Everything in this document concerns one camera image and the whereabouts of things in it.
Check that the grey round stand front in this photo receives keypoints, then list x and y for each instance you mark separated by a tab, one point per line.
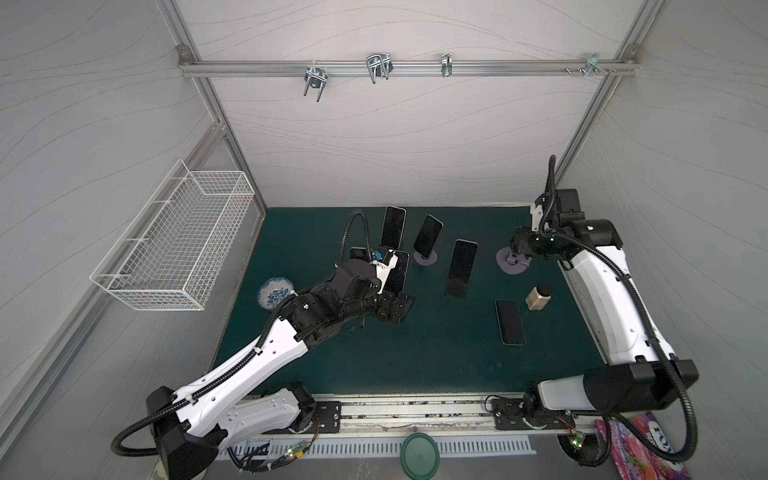
512	262

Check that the green round lid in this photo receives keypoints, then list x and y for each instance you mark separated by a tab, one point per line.
419	457

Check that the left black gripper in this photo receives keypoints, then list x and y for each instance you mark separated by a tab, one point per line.
399	310

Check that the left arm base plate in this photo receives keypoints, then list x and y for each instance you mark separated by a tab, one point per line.
326	419

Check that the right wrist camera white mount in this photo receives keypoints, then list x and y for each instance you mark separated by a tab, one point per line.
537	214

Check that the white wire basket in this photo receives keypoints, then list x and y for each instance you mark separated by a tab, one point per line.
171	254

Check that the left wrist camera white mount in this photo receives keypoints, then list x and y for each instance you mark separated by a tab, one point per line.
384	261

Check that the pink candy bag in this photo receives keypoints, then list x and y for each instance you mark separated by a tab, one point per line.
634	461

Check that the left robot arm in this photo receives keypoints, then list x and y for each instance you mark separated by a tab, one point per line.
188	428

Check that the black phone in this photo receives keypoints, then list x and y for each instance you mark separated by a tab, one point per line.
427	236
393	226

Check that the centre cracked phone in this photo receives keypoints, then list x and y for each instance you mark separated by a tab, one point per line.
397	276

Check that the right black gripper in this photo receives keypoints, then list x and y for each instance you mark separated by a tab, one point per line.
520	245

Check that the blue white ceramic dish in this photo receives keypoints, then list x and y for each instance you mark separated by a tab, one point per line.
274	291

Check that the green table mat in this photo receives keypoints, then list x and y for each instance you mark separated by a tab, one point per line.
445	344

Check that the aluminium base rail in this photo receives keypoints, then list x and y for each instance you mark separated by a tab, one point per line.
375	426

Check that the metal hook clamp middle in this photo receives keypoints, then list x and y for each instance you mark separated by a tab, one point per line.
379	65

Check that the back middle black phone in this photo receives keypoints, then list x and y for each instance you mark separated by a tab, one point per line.
427	236

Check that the metal hook clamp right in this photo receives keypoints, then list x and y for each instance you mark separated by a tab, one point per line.
591	67

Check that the black stand right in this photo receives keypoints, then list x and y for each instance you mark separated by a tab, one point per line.
456	288

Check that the metal ring clamp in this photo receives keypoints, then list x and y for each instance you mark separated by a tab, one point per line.
446	65

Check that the green-edged phone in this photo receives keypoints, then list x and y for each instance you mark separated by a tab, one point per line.
360	253
510	323

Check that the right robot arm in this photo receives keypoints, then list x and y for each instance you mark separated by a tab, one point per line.
641	370

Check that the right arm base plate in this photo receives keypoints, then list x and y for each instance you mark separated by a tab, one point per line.
518	414

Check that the small jar black lid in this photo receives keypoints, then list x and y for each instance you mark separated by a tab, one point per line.
538	297

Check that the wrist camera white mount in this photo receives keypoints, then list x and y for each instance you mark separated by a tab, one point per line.
537	214
384	261

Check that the metal hook clamp left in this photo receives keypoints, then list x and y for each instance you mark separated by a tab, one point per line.
315	79

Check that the aluminium crossbar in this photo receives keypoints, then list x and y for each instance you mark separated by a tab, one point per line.
401	68

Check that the metal hook clamp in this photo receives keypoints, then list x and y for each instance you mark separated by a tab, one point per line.
591	67
315	79
379	65

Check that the back left black phone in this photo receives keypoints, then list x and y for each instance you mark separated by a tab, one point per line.
393	226

